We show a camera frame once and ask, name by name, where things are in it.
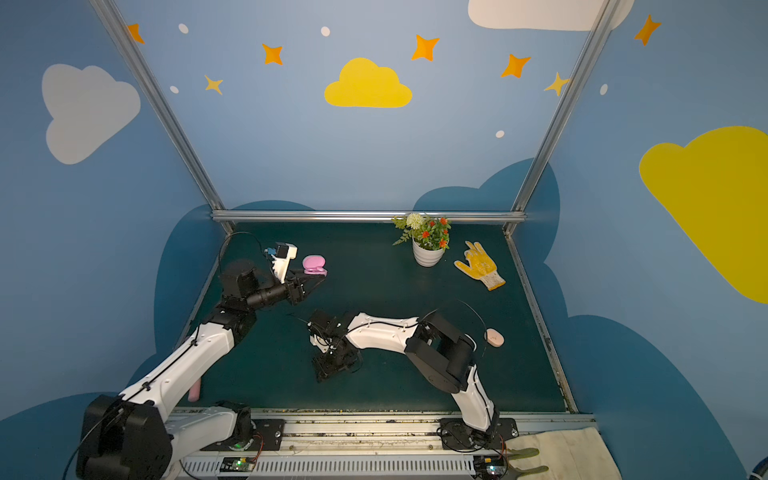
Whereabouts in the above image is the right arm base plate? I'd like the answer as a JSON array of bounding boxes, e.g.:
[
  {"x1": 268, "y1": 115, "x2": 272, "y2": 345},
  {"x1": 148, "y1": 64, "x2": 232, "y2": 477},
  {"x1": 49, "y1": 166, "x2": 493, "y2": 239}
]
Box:
[{"x1": 437, "y1": 418, "x2": 520, "y2": 453}]

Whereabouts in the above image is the white potted flower plant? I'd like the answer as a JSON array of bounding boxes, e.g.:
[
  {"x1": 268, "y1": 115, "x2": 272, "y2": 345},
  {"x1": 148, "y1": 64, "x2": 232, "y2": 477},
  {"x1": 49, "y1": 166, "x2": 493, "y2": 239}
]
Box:
[{"x1": 392, "y1": 212, "x2": 451, "y2": 267}]

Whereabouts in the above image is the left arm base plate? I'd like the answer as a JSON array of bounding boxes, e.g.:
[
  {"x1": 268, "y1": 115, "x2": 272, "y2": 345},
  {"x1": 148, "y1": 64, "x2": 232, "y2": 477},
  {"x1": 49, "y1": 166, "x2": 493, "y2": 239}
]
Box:
[{"x1": 202, "y1": 418, "x2": 286, "y2": 452}]

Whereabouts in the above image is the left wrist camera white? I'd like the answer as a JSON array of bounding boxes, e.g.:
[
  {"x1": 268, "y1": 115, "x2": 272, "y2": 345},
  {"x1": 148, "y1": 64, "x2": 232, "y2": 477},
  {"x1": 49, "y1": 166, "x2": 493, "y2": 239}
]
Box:
[{"x1": 264, "y1": 242, "x2": 298, "y2": 284}]

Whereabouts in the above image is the pink earbud charging case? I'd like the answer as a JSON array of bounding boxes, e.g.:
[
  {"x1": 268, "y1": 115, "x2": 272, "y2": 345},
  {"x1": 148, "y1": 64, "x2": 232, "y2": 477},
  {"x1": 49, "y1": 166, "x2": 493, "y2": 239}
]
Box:
[{"x1": 484, "y1": 328, "x2": 505, "y2": 348}]

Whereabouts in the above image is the yellow work glove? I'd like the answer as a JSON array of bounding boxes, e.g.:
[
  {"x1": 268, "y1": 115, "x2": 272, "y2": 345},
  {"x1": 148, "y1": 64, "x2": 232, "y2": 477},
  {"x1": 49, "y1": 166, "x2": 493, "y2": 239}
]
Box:
[{"x1": 453, "y1": 241, "x2": 506, "y2": 291}]

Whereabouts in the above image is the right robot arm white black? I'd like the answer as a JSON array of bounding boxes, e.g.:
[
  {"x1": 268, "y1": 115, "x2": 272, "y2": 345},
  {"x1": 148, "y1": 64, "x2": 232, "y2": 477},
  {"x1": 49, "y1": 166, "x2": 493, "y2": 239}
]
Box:
[{"x1": 307, "y1": 311, "x2": 499, "y2": 436}]

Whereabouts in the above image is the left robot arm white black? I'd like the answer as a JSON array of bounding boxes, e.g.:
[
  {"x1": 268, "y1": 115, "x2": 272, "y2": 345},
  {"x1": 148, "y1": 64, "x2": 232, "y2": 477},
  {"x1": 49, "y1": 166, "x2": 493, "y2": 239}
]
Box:
[{"x1": 68, "y1": 259, "x2": 327, "y2": 479}]

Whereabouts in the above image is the purple earbud charging case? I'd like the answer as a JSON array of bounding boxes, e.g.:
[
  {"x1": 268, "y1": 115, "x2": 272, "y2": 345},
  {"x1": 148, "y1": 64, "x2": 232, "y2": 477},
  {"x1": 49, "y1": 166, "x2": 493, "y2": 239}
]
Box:
[{"x1": 302, "y1": 255, "x2": 328, "y2": 276}]

